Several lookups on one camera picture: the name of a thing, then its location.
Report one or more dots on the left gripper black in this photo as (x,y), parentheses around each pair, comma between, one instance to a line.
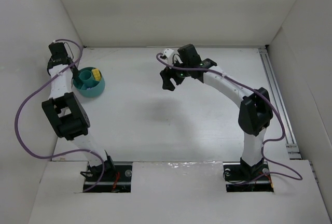
(74,71)

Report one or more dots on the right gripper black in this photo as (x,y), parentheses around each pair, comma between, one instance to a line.
(170,75)

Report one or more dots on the yellow long lego brick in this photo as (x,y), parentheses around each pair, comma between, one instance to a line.
(96,74)

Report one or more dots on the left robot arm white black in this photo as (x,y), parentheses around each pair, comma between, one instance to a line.
(66,114)

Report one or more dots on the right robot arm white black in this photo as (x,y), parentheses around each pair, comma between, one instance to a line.
(255,113)

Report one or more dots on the teal round divided container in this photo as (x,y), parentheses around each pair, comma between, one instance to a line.
(86,81)

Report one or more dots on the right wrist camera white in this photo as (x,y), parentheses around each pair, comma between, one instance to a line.
(167,55)

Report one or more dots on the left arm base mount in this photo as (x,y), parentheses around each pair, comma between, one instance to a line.
(111,182)

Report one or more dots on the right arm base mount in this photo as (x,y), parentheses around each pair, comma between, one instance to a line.
(238,180)

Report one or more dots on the aluminium rail right side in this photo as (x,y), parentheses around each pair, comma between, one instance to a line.
(291,144)

